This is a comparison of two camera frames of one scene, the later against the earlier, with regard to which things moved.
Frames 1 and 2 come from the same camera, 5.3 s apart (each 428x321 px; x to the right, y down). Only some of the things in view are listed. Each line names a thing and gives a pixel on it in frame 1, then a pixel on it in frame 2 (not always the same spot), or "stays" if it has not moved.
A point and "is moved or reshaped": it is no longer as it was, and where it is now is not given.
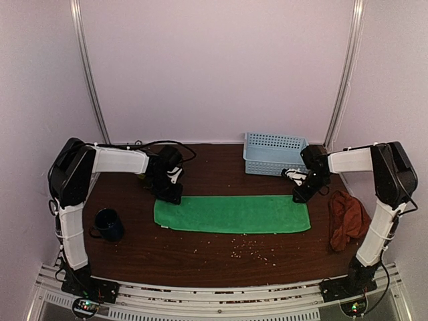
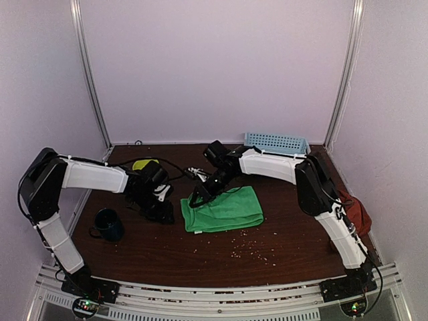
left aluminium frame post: (86, 70) stays
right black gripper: (302, 194) → (206, 194)
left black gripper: (172, 197) → (162, 215)
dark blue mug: (108, 225) stays
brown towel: (349, 218) stays
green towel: (233, 214) is moved or reshaped
